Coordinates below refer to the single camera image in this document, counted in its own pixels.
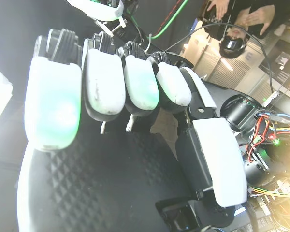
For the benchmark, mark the person in dark clothes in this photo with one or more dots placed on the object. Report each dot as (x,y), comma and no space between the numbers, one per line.
(253,17)

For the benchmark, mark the black VR headset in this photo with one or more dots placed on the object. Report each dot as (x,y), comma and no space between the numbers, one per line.
(232,46)

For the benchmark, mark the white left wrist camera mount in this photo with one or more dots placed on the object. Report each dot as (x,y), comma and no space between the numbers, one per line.
(116,26)

